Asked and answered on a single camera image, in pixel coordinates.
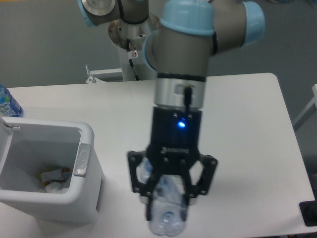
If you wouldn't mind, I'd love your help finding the black pedestal cable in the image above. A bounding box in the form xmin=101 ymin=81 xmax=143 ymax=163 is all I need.
xmin=126 ymin=38 xmax=140 ymax=81

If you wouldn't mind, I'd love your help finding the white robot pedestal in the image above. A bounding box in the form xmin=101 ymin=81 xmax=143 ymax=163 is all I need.
xmin=108 ymin=13 xmax=160 ymax=81

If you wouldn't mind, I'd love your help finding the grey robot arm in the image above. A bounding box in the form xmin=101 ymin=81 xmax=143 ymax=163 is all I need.
xmin=127 ymin=0 xmax=265 ymax=221

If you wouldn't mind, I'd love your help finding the blue labelled water bottle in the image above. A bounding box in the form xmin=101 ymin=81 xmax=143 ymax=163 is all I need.
xmin=0 ymin=85 xmax=23 ymax=117

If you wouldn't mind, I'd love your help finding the trash inside bin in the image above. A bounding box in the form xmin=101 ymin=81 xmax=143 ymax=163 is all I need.
xmin=40 ymin=168 xmax=71 ymax=194

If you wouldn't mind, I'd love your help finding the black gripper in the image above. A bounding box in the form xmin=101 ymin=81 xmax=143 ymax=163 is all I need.
xmin=127 ymin=107 xmax=218 ymax=221

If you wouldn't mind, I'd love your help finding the white metal frame right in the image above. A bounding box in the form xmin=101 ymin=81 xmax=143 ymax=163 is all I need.
xmin=293 ymin=84 xmax=317 ymax=131

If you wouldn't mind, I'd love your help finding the white trash can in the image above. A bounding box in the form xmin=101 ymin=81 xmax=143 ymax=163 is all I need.
xmin=0 ymin=117 xmax=105 ymax=223

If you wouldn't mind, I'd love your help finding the black clamp at table edge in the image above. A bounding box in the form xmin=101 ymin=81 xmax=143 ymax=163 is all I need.
xmin=299 ymin=200 xmax=317 ymax=227

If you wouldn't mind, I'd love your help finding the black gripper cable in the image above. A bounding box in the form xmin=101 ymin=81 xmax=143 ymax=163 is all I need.
xmin=184 ymin=85 xmax=193 ymax=117

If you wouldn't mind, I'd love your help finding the crushed clear plastic bottle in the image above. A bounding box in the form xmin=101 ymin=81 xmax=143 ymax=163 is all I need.
xmin=136 ymin=158 xmax=190 ymax=236

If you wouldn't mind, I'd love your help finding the white bracket left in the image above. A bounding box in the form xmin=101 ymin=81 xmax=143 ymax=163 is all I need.
xmin=85 ymin=64 xmax=123 ymax=84

